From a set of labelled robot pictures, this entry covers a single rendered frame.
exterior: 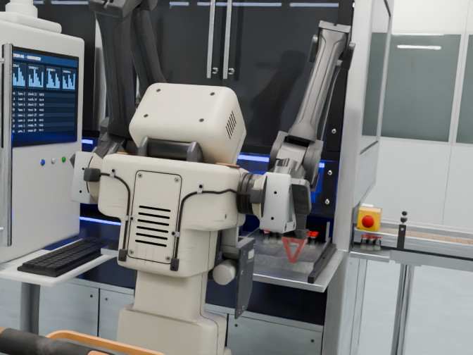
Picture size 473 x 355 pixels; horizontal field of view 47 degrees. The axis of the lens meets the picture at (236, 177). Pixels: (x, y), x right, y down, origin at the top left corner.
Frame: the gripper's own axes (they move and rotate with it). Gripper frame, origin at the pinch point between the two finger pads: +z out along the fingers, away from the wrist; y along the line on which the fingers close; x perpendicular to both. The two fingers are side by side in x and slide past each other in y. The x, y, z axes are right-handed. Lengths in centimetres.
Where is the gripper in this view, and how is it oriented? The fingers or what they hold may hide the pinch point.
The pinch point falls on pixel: (292, 260)
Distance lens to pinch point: 160.7
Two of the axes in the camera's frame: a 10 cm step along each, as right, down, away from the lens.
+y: 2.8, 0.5, 9.6
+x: -9.5, -0.9, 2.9
